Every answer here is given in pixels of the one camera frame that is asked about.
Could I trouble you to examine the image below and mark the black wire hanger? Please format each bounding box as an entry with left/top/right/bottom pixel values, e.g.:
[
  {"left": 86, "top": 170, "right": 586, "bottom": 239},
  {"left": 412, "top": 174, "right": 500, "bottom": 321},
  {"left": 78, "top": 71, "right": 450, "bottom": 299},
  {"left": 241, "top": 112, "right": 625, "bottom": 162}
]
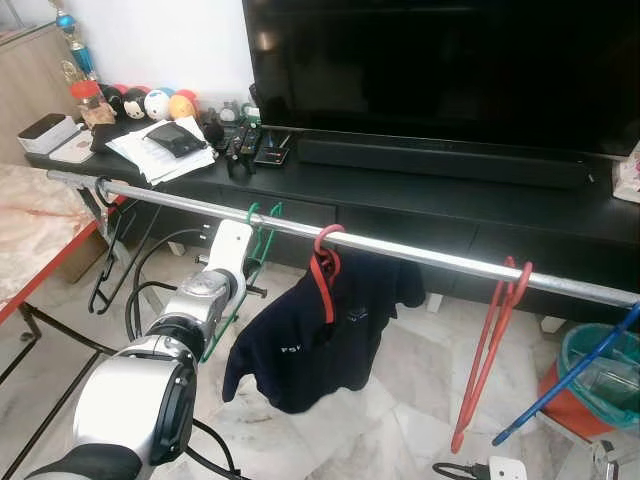
[{"left": 88, "top": 177, "right": 141, "bottom": 316}]

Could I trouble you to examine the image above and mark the black flat screen television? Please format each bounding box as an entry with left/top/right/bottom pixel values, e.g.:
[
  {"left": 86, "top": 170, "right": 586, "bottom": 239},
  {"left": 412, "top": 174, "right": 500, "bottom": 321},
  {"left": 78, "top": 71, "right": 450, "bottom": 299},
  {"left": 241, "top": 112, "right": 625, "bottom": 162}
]
[{"left": 242, "top": 0, "right": 640, "bottom": 156}]

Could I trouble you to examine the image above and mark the black flat pouch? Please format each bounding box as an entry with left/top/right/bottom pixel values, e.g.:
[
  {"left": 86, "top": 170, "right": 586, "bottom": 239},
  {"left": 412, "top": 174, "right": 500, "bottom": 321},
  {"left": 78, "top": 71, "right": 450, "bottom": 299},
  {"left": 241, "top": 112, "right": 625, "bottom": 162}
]
[{"left": 143, "top": 122, "right": 208, "bottom": 159}]

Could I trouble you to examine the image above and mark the black remote control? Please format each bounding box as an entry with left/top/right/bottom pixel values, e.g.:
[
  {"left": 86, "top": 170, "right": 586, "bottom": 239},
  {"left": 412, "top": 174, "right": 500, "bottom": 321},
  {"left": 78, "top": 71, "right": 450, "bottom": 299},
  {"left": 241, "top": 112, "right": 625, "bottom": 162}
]
[{"left": 225, "top": 125, "right": 263, "bottom": 171}]

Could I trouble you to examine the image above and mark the navy blue polo shirt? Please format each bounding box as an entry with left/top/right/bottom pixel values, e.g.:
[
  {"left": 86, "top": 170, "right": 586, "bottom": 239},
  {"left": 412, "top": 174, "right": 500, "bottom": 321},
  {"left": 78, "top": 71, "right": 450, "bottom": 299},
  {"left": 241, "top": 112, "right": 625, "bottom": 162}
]
[{"left": 222, "top": 248, "right": 428, "bottom": 414}]

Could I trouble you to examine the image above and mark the black soundbar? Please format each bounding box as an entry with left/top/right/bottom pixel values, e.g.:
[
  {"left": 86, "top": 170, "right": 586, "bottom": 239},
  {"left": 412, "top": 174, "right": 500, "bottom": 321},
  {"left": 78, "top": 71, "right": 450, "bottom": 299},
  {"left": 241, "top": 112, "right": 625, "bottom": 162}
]
[{"left": 297, "top": 137, "right": 593, "bottom": 191}]

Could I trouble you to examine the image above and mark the silver metal clothes rail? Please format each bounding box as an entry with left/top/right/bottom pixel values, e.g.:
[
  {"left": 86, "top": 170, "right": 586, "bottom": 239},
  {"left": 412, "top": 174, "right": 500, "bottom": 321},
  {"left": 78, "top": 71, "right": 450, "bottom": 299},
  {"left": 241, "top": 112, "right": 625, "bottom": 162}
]
[{"left": 45, "top": 168, "right": 640, "bottom": 480}]

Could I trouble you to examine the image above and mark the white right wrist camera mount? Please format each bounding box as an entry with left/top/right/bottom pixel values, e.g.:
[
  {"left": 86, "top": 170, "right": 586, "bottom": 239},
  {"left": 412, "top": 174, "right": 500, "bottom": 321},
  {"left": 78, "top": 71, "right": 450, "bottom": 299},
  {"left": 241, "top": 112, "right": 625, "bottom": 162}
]
[{"left": 487, "top": 457, "right": 528, "bottom": 480}]

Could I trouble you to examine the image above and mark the yellow red plush toy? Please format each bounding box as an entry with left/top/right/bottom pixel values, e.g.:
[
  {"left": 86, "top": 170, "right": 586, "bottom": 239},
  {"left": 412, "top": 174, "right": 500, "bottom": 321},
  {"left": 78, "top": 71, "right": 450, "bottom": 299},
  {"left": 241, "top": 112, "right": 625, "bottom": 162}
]
[{"left": 168, "top": 90, "right": 199, "bottom": 123}]

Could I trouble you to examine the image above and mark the red plastic hanger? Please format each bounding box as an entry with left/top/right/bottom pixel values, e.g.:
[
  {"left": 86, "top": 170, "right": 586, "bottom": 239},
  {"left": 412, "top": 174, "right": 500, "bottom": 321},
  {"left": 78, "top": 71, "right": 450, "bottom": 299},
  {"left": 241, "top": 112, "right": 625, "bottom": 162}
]
[
  {"left": 308, "top": 224, "right": 346, "bottom": 324},
  {"left": 450, "top": 257, "right": 534, "bottom": 454}
]

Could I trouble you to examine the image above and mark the white box with black top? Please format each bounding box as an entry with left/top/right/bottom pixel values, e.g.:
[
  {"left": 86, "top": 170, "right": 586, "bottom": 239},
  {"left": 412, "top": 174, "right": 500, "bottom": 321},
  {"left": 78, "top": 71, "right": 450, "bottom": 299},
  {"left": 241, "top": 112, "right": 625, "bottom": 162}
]
[{"left": 18, "top": 113, "right": 83, "bottom": 156}]

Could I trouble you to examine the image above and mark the orange bin with teal bag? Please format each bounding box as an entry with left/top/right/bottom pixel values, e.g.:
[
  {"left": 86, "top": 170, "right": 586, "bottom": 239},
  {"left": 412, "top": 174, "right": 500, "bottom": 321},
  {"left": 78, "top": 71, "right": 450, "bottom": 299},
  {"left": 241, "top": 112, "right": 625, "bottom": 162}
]
[{"left": 538, "top": 322, "right": 640, "bottom": 436}]

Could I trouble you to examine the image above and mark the stack of white papers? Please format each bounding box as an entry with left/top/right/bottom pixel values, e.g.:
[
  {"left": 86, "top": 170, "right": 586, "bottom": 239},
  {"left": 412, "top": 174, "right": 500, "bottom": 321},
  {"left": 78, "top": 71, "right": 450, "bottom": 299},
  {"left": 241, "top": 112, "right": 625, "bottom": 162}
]
[{"left": 105, "top": 115, "right": 216, "bottom": 188}]

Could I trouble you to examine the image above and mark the marble table with red edge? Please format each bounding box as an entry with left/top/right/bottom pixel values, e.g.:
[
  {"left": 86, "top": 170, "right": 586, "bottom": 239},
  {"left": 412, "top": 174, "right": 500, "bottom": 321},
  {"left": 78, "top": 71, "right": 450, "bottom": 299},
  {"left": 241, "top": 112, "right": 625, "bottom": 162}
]
[{"left": 0, "top": 163, "right": 126, "bottom": 480}]

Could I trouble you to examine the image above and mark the gold trophy with blue cup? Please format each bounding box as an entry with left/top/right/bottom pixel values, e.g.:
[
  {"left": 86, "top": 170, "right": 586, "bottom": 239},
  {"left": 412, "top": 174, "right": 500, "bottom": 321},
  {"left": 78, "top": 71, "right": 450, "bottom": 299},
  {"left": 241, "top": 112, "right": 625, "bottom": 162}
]
[{"left": 48, "top": 0, "right": 99, "bottom": 81}]

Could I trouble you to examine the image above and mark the black tv console cabinet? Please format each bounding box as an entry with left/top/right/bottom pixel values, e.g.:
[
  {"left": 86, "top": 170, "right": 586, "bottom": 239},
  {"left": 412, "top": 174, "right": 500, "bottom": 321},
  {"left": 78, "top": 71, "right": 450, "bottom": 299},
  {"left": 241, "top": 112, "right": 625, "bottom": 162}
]
[{"left": 25, "top": 125, "right": 640, "bottom": 326}]

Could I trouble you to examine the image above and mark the black mouse plush toy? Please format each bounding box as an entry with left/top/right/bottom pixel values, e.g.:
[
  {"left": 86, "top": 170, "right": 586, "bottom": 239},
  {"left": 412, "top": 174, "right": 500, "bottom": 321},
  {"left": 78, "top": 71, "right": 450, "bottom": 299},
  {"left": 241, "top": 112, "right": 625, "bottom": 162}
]
[
  {"left": 100, "top": 83, "right": 129, "bottom": 119},
  {"left": 120, "top": 86, "right": 151, "bottom": 121}
]

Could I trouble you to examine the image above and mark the small grey alarm clock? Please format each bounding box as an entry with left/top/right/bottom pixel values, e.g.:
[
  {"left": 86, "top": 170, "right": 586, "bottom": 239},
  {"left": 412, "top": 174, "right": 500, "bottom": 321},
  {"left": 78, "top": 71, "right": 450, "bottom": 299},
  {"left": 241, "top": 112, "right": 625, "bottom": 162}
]
[{"left": 217, "top": 100, "right": 241, "bottom": 126}]

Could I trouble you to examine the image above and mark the light wood cabinet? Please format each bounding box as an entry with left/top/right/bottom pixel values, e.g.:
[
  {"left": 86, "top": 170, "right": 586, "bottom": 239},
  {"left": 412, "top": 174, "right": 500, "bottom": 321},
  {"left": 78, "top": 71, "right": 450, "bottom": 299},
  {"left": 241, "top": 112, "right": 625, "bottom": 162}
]
[{"left": 0, "top": 22, "right": 81, "bottom": 166}]

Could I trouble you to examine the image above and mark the pale pink flat box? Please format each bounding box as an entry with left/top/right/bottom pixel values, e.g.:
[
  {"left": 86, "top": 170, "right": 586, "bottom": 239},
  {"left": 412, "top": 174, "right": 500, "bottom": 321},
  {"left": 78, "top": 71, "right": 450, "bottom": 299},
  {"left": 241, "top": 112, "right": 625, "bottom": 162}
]
[{"left": 50, "top": 130, "right": 98, "bottom": 164}]

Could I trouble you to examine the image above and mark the white blue plush toy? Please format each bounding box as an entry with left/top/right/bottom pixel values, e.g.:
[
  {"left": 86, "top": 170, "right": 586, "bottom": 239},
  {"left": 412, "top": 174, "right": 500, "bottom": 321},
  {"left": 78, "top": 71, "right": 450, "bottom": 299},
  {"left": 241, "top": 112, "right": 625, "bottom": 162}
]
[{"left": 143, "top": 88, "right": 173, "bottom": 121}]

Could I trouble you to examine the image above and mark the blue plastic hanger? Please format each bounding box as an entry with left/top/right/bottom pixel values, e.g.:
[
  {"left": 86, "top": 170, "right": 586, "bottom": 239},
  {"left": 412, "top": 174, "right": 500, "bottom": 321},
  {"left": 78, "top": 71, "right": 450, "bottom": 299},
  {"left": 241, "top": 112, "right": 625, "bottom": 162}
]
[{"left": 492, "top": 305, "right": 640, "bottom": 447}]

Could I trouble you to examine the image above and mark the black round gadget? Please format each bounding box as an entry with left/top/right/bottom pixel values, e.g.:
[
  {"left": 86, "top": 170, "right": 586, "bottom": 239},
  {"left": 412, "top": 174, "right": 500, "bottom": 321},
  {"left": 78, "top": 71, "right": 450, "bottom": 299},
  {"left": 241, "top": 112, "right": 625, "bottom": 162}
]
[{"left": 200, "top": 118, "right": 226, "bottom": 146}]

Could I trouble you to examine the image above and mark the green plastic hanger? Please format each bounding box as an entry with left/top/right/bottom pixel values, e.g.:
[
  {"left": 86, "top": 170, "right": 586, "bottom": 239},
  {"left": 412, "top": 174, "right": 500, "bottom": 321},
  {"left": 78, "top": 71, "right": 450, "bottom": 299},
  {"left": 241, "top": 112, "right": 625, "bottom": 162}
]
[{"left": 200, "top": 200, "right": 284, "bottom": 363}]

